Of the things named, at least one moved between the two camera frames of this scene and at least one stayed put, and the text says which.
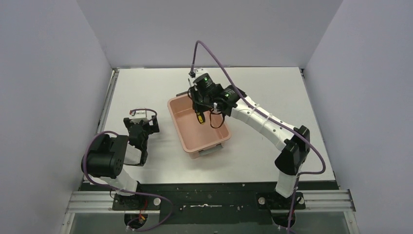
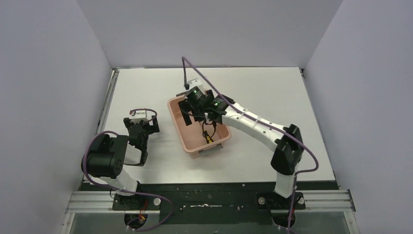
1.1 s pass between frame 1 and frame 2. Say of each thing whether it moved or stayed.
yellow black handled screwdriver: moved
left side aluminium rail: stayed
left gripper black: stayed
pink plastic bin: stayed
